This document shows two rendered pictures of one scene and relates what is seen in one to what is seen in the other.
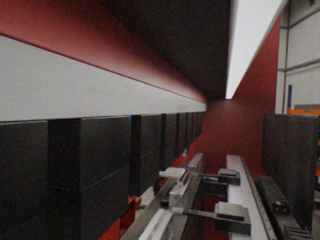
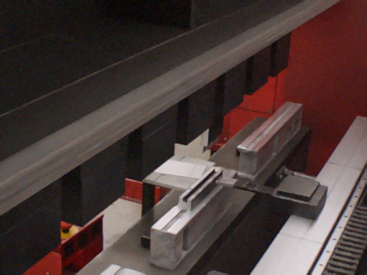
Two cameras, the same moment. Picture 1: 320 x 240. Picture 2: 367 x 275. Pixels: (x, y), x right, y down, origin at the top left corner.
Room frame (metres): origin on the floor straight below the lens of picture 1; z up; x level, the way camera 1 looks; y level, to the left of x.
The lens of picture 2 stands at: (-0.26, -0.29, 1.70)
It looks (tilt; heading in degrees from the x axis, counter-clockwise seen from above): 21 degrees down; 8
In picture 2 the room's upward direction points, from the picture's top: 4 degrees clockwise
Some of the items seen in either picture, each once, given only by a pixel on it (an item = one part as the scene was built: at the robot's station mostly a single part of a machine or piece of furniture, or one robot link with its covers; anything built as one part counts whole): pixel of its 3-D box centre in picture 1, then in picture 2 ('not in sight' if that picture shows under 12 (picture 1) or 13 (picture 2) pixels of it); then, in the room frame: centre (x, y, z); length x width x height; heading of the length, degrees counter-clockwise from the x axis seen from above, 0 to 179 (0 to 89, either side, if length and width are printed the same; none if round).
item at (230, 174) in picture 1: (214, 174); (269, 188); (1.24, -0.30, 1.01); 0.26 x 0.12 x 0.05; 75
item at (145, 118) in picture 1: (134, 149); (7, 205); (0.54, 0.06, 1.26); 0.15 x 0.09 x 0.17; 165
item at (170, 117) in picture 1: (157, 139); (82, 158); (0.73, 0.00, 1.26); 0.15 x 0.09 x 0.17; 165
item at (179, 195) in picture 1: (182, 189); (197, 213); (1.23, -0.14, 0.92); 0.39 x 0.06 x 0.10; 165
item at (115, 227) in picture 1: (114, 217); (58, 249); (1.26, 0.23, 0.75); 0.20 x 0.16 x 0.18; 162
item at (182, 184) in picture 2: (159, 170); (153, 165); (1.33, -0.01, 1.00); 0.26 x 0.18 x 0.01; 75
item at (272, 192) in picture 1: (270, 190); (352, 247); (0.98, -0.48, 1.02); 0.37 x 0.06 x 0.04; 165
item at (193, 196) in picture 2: (184, 177); (201, 188); (1.25, -0.14, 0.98); 0.20 x 0.03 x 0.03; 165
